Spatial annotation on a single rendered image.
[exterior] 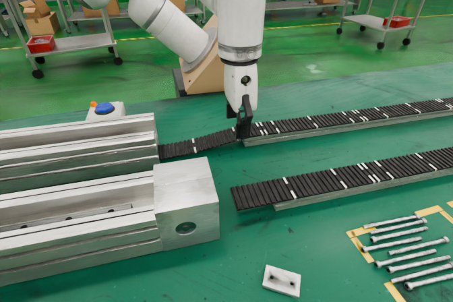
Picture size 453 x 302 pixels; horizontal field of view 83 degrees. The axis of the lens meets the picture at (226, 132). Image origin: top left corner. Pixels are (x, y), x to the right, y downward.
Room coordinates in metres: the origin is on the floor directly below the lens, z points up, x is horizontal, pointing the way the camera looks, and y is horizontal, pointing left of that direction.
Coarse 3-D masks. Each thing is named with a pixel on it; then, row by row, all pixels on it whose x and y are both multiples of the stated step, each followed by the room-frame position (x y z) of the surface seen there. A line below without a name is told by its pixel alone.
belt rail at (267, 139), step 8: (432, 112) 0.60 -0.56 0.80; (440, 112) 0.62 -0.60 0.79; (448, 112) 0.62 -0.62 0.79; (376, 120) 0.56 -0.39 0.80; (384, 120) 0.57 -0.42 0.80; (392, 120) 0.58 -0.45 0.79; (400, 120) 0.58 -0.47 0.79; (408, 120) 0.59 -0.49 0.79; (416, 120) 0.59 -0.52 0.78; (320, 128) 0.52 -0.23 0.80; (328, 128) 0.53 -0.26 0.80; (336, 128) 0.54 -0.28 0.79; (344, 128) 0.54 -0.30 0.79; (352, 128) 0.55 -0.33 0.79; (360, 128) 0.55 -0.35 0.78; (264, 136) 0.49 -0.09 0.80; (272, 136) 0.49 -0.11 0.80; (280, 136) 0.51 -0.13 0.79; (288, 136) 0.50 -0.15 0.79; (296, 136) 0.51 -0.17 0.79; (304, 136) 0.51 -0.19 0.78; (312, 136) 0.52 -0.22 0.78; (248, 144) 0.48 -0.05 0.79; (256, 144) 0.48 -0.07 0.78
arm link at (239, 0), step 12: (216, 0) 0.50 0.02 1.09; (228, 0) 0.46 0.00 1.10; (240, 0) 0.45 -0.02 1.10; (252, 0) 0.46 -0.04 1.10; (264, 0) 0.48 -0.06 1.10; (216, 12) 0.50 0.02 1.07; (228, 12) 0.46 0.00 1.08; (240, 12) 0.45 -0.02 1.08; (252, 12) 0.46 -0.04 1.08; (264, 12) 0.49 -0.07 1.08; (228, 24) 0.46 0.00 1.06; (240, 24) 0.45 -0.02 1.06; (252, 24) 0.46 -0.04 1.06; (228, 36) 0.46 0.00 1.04; (240, 36) 0.45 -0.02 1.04; (252, 36) 0.46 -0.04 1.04
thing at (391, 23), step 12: (348, 0) 4.42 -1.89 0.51; (372, 0) 4.61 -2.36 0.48; (396, 0) 3.63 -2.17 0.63; (360, 24) 4.04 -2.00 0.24; (372, 24) 3.93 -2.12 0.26; (384, 24) 3.87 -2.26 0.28; (396, 24) 3.73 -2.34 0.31; (408, 24) 3.86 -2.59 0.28; (384, 36) 3.64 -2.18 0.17; (408, 36) 3.82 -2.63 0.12
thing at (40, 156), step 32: (32, 128) 0.43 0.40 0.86; (64, 128) 0.43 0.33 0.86; (96, 128) 0.45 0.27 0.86; (128, 128) 0.46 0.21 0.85; (0, 160) 0.34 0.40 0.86; (32, 160) 0.35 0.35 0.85; (64, 160) 0.36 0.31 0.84; (96, 160) 0.38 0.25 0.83; (128, 160) 0.40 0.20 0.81; (0, 192) 0.33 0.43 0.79
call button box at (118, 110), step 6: (114, 102) 0.59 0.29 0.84; (120, 102) 0.59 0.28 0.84; (90, 108) 0.56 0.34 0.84; (114, 108) 0.55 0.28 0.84; (120, 108) 0.56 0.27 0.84; (90, 114) 0.53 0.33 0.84; (96, 114) 0.53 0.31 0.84; (102, 114) 0.53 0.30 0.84; (108, 114) 0.53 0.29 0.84; (114, 114) 0.53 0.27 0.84; (120, 114) 0.53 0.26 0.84
